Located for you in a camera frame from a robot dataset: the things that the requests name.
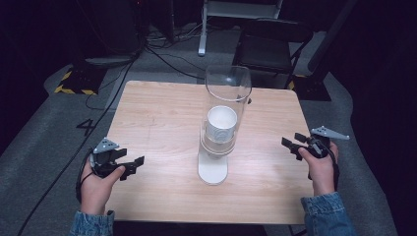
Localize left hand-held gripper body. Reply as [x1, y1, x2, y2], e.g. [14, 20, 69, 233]
[89, 137, 128, 180]

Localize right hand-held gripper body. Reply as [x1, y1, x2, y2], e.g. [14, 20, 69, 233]
[305, 125, 351, 160]

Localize person's right hand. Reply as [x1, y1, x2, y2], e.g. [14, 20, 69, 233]
[297, 141, 339, 198]

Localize person's left hand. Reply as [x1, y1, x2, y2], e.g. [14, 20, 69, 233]
[79, 159, 127, 216]

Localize black slanted stand with base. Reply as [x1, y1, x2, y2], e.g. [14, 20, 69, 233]
[287, 0, 360, 102]

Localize white paper cup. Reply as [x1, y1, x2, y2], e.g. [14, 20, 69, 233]
[204, 104, 239, 146]

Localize clear cup dispenser white base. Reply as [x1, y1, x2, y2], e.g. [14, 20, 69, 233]
[197, 64, 253, 187]

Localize black folding chair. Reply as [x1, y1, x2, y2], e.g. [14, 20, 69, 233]
[231, 18, 315, 90]

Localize white metal stand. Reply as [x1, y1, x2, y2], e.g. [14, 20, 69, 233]
[197, 0, 285, 58]

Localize long black floor cable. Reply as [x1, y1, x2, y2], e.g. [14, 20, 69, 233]
[17, 45, 148, 236]

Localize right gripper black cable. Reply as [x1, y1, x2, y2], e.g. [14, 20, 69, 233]
[307, 144, 341, 193]

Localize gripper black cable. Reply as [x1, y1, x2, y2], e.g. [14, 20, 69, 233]
[307, 144, 341, 193]
[75, 147, 96, 205]

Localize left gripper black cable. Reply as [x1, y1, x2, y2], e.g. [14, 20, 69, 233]
[75, 147, 96, 205]

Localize black yellow striped base plate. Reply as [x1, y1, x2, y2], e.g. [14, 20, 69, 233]
[53, 66, 108, 96]

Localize grey stand base plate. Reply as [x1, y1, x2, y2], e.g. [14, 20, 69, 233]
[84, 54, 138, 69]

